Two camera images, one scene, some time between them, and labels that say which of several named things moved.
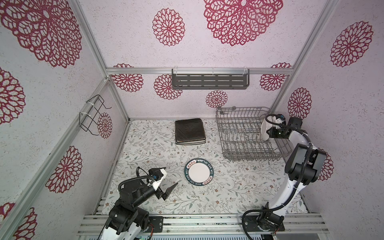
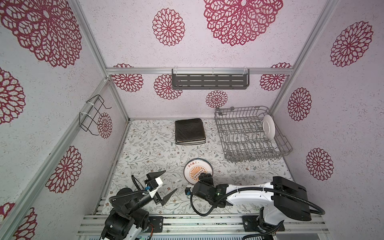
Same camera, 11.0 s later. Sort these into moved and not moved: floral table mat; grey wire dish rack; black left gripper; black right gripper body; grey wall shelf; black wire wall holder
Moved: black left gripper; black right gripper body
Not moved: grey wire dish rack; grey wall shelf; black wire wall holder; floral table mat
